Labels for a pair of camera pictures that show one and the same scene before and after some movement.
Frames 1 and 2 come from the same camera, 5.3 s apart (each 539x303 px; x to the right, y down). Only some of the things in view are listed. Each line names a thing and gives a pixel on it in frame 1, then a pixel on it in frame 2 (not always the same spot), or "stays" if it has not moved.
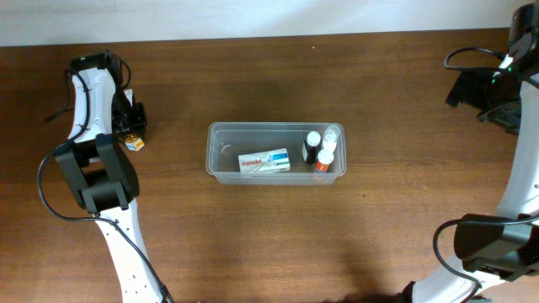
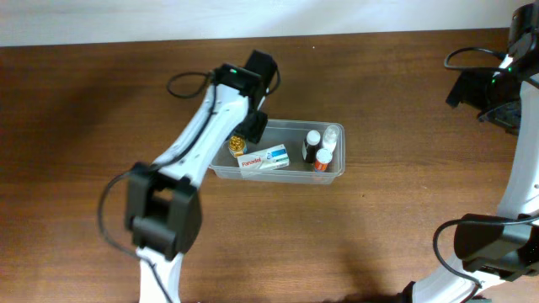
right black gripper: [466, 89] stays
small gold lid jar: [134, 142] to [237, 146]
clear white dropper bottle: [330, 136] stays
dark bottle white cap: [311, 146] stays
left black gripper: [141, 125] to [255, 134]
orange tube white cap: [325, 157] stays
